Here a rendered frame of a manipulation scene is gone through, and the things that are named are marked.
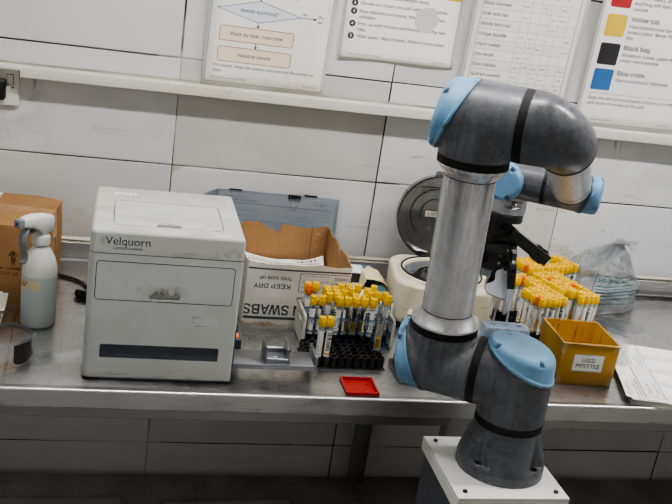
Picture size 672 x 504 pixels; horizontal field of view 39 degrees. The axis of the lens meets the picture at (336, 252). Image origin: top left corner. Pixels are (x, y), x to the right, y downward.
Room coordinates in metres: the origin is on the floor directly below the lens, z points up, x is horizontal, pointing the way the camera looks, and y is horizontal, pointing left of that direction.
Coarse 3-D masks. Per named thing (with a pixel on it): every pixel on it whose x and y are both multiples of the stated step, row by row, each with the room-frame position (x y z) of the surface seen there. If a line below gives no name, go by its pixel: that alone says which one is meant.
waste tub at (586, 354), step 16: (544, 320) 1.97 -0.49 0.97; (560, 320) 1.99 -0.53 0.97; (576, 320) 2.00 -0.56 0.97; (544, 336) 1.96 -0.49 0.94; (560, 336) 1.88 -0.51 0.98; (576, 336) 2.00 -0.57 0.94; (592, 336) 2.00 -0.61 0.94; (608, 336) 1.94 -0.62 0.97; (560, 352) 1.86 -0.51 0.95; (576, 352) 1.86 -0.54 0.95; (592, 352) 1.87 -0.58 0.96; (608, 352) 1.87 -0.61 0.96; (560, 368) 1.86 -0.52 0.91; (576, 368) 1.86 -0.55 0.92; (592, 368) 1.87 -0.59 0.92; (608, 368) 1.88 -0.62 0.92; (576, 384) 1.86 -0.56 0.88; (592, 384) 1.87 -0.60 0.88; (608, 384) 1.88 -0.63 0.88
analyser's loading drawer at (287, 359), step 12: (264, 348) 1.68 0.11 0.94; (276, 348) 1.72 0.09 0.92; (288, 348) 1.68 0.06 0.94; (312, 348) 1.72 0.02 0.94; (240, 360) 1.66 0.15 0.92; (252, 360) 1.67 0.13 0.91; (264, 360) 1.67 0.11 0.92; (276, 360) 1.67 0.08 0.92; (288, 360) 1.67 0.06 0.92; (300, 360) 1.70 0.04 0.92; (312, 360) 1.70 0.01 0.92; (312, 372) 1.69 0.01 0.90
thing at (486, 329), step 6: (480, 324) 1.91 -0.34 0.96; (486, 324) 1.89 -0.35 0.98; (498, 324) 1.90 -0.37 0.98; (504, 324) 1.90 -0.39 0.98; (510, 324) 1.91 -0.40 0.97; (516, 324) 1.92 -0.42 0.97; (522, 324) 1.92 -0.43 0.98; (480, 330) 1.90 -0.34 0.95; (486, 330) 1.87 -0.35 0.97; (492, 330) 1.88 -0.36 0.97; (516, 330) 1.88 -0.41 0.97; (522, 330) 1.89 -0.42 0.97; (528, 330) 1.89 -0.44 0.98; (486, 336) 1.87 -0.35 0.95
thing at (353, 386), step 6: (342, 378) 1.71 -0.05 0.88; (348, 378) 1.72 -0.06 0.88; (354, 378) 1.72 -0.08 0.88; (360, 378) 1.73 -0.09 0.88; (366, 378) 1.73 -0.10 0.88; (372, 378) 1.73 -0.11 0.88; (342, 384) 1.69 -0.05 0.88; (348, 384) 1.70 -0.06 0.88; (354, 384) 1.70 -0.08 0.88; (360, 384) 1.71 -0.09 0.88; (366, 384) 1.71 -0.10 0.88; (372, 384) 1.71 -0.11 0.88; (348, 390) 1.67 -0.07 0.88; (354, 390) 1.68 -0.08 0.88; (360, 390) 1.68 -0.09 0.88; (366, 390) 1.69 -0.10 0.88; (372, 390) 1.69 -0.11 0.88; (372, 396) 1.67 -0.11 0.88; (378, 396) 1.67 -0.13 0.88
